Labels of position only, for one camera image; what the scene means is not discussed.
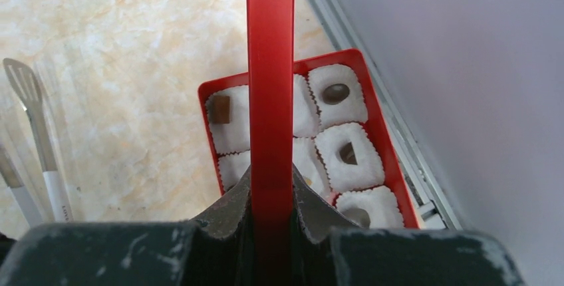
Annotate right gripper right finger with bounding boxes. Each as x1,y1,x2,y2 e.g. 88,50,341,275
292,170,525,285

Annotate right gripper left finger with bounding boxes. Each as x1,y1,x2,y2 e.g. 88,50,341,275
1,172,253,285

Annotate dark half chocolate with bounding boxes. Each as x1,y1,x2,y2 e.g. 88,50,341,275
339,142,358,165

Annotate brown square chocolate piece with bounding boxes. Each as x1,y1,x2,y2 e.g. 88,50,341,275
209,95,231,124

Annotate dark oval chocolate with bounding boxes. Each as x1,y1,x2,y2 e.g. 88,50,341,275
321,83,350,105

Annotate metal tongs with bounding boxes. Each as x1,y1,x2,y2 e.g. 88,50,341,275
3,58,74,223

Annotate red rectangular lid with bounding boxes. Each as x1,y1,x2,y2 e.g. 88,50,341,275
247,0,294,285

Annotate red chocolate box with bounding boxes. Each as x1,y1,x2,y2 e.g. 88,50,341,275
198,49,421,229

